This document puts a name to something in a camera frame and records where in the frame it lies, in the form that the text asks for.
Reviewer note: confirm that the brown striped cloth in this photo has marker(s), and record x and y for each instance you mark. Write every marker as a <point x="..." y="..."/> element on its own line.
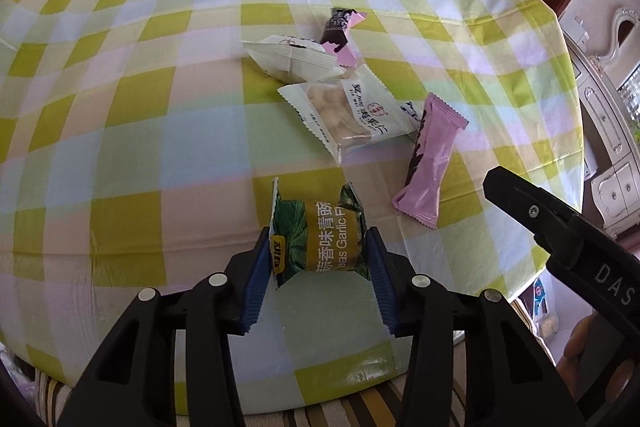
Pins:
<point x="350" y="409"/>

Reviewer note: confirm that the green pea snack packet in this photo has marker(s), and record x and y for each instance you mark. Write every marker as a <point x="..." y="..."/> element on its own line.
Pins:
<point x="325" y="237"/>

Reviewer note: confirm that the yellow green checked tablecloth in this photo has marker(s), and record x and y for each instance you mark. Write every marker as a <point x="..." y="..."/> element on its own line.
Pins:
<point x="150" y="107"/>

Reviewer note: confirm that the blue cartoon snack packet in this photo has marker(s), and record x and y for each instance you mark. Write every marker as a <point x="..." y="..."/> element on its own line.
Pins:
<point x="539" y="293"/>

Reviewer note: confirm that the white pillow snack packet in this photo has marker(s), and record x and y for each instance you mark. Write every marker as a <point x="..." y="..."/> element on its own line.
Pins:
<point x="290" y="57"/>

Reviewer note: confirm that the long pink snack packet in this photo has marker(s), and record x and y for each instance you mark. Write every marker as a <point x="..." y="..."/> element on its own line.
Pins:
<point x="430" y="167"/>

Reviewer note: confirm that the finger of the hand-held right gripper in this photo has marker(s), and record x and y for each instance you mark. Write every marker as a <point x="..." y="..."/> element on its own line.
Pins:
<point x="525" y="202"/>

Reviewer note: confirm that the small pink black snack packet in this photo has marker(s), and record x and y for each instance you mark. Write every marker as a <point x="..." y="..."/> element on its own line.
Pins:
<point x="335" y="29"/>

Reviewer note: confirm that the white packet with black print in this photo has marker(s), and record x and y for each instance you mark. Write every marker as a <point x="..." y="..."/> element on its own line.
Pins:
<point x="410" y="112"/>

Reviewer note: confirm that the white ornate dressing table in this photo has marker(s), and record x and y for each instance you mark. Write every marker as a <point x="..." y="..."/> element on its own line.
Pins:
<point x="612" y="187"/>

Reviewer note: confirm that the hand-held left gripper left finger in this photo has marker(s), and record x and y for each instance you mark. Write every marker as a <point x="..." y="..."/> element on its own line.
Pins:
<point x="257" y="279"/>

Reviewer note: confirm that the white cracker packet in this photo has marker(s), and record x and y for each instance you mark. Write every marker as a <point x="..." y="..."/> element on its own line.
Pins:
<point x="345" y="117"/>

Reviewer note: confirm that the white framed mirror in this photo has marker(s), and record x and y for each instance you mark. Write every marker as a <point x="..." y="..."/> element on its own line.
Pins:
<point x="625" y="22"/>

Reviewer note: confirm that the person's right hand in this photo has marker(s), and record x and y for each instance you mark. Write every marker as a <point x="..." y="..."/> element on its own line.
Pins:
<point x="582" y="352"/>

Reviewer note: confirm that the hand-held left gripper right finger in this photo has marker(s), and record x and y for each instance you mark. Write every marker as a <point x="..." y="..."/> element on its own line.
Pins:
<point x="380" y="279"/>

